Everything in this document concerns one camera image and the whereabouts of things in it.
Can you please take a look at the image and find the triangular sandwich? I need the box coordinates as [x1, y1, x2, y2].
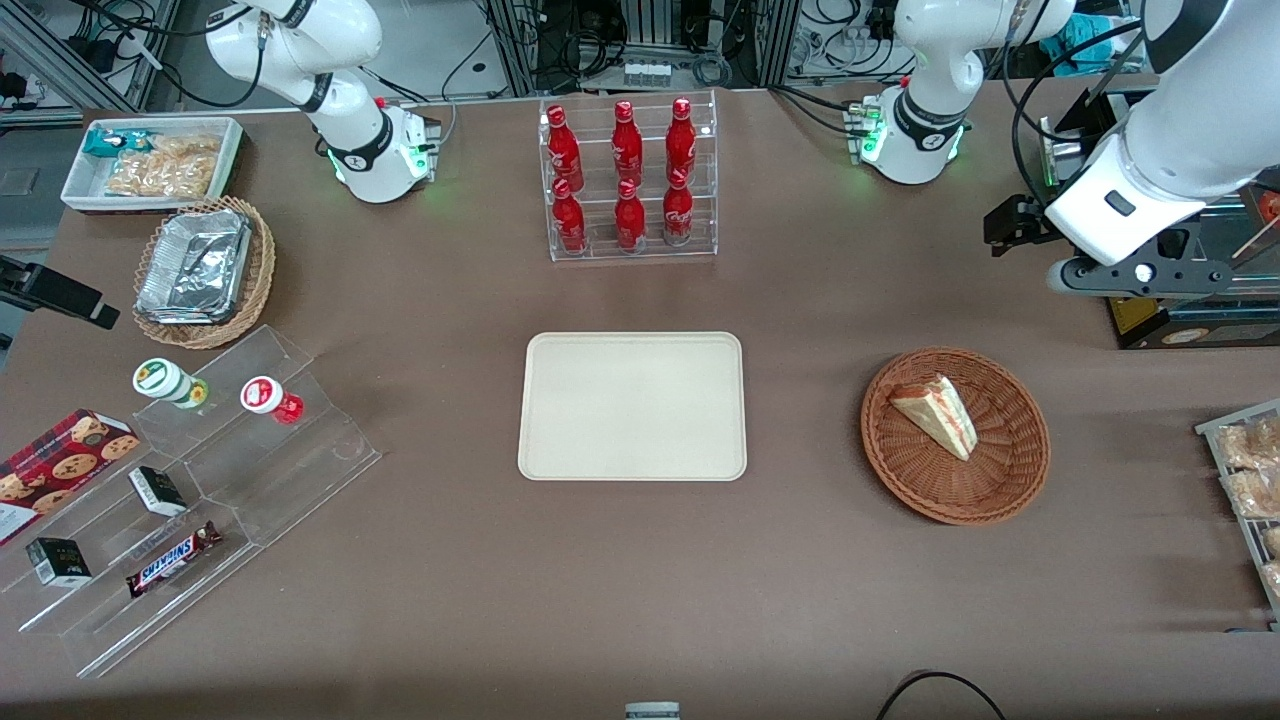
[889, 375, 978, 462]

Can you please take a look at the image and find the aluminium foil tray stack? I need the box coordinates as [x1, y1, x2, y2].
[135, 208, 253, 326]

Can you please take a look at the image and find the light wicker basket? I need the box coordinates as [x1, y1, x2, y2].
[132, 196, 277, 351]

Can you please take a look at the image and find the brown wicker basket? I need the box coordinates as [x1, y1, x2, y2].
[861, 346, 1052, 527]

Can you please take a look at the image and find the grey pastry tray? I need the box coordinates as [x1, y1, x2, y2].
[1195, 400, 1280, 631]

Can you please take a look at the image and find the beige plastic tray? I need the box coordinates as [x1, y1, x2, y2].
[517, 331, 749, 483]

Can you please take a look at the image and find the white rectangular snack bin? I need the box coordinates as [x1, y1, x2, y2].
[60, 116, 246, 214]

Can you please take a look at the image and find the green lid yogurt cup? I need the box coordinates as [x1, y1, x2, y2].
[133, 358, 211, 411]

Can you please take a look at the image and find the clear bag of crackers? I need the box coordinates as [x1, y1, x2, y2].
[148, 133, 222, 163]
[104, 153, 219, 199]

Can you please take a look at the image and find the teal snack packet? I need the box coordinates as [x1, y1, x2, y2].
[82, 128, 151, 161]

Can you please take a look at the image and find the teal cloth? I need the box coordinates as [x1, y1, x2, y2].
[1040, 15, 1141, 66]

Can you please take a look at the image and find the red tartan cookie box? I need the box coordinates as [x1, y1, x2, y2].
[0, 408, 141, 549]

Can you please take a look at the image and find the wrapped pastry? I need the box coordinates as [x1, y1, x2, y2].
[1222, 470, 1280, 521]
[1215, 418, 1280, 471]

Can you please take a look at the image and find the small black box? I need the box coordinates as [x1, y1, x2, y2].
[25, 537, 93, 588]
[128, 465, 189, 518]

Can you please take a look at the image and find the red lid yogurt cup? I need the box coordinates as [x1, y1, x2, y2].
[240, 375, 305, 426]

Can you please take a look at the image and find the snickers chocolate bar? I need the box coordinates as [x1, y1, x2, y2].
[125, 521, 223, 599]

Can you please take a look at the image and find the clear acrylic step stand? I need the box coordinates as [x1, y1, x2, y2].
[130, 323, 383, 548]
[0, 440, 263, 681]

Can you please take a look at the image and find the clear acrylic bottle rack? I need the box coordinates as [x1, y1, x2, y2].
[538, 90, 719, 264]

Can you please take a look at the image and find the red cola bottle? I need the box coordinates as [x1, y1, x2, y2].
[547, 105, 585, 193]
[662, 170, 696, 248]
[552, 178, 589, 254]
[666, 97, 698, 183]
[613, 178, 648, 252]
[611, 100, 645, 187]

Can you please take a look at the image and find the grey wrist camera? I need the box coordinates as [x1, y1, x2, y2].
[1048, 255, 1236, 298]

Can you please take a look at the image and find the aluminium frame rack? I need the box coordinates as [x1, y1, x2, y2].
[485, 0, 806, 96]

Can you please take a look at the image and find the black cable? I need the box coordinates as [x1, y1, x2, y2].
[878, 670, 1006, 720]

